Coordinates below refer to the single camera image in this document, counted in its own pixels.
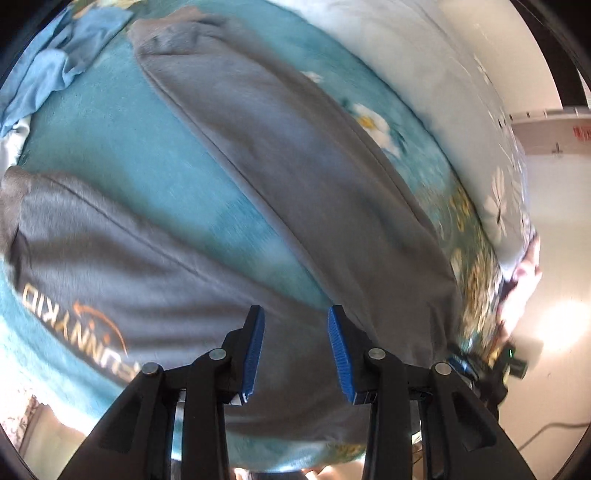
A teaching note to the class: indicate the grey floral bed sheet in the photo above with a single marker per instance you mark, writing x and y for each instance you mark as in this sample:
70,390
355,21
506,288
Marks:
23,422

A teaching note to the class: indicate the blue sweatshirt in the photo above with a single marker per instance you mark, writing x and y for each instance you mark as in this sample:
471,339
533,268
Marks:
41,78

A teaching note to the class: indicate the grey pants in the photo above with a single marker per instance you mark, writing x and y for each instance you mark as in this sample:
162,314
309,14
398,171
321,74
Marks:
300,161

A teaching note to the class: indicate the pink blanket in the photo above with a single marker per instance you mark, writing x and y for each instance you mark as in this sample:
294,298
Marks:
524,272

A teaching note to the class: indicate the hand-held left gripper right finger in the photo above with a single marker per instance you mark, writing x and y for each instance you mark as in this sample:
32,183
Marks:
339,355

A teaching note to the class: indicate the white garment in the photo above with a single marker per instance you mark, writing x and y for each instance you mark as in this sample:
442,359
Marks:
11,147

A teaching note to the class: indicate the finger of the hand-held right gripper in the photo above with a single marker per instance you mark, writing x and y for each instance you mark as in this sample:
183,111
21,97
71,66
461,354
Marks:
464,367

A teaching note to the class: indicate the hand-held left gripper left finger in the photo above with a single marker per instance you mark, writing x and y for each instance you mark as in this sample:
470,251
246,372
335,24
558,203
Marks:
254,355

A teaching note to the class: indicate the teal floral blanket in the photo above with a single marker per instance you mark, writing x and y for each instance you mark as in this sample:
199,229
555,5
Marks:
138,147

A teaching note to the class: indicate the pale blue daisy duvet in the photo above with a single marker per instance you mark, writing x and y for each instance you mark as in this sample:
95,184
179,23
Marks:
438,92

